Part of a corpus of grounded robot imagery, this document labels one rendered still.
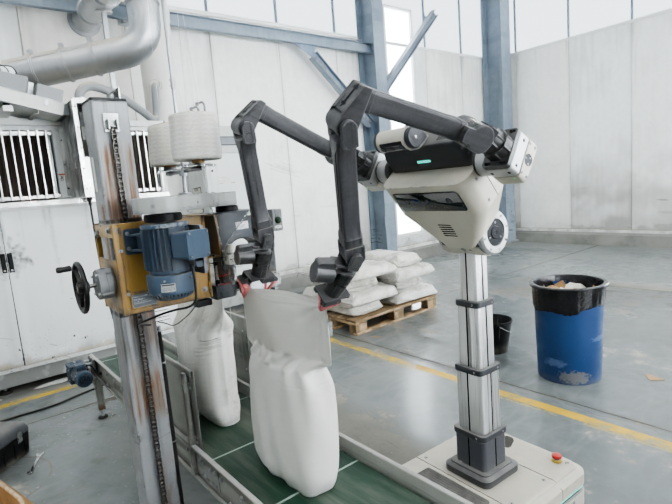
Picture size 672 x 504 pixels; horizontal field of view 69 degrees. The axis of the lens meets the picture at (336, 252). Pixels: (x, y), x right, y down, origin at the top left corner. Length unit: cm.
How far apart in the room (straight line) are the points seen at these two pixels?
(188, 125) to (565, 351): 272
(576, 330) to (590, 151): 649
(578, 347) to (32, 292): 399
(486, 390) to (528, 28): 906
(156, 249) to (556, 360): 270
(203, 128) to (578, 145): 858
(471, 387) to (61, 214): 352
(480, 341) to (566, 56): 848
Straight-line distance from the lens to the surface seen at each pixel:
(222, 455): 217
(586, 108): 979
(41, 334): 460
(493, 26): 1063
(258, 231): 172
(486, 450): 206
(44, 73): 448
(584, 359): 359
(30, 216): 449
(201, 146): 170
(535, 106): 1022
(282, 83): 710
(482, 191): 161
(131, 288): 183
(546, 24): 1037
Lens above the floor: 141
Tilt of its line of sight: 8 degrees down
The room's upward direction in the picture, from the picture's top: 5 degrees counter-clockwise
